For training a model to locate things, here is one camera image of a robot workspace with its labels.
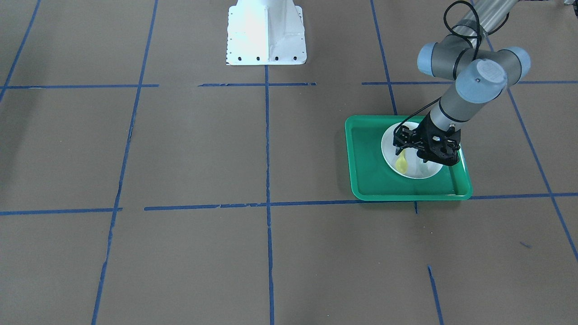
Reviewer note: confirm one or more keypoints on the white round plate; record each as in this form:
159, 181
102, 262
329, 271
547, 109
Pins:
418, 168

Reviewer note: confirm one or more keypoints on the yellow plastic spoon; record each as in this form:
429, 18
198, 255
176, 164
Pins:
401, 165

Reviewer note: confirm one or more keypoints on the white camera pedestal column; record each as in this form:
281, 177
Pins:
266, 32

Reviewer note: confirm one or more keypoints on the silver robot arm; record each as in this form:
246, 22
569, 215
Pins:
478, 76

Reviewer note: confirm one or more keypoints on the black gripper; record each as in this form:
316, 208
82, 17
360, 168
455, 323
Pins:
423, 135

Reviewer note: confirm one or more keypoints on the green plastic tray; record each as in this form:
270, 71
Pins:
372, 179

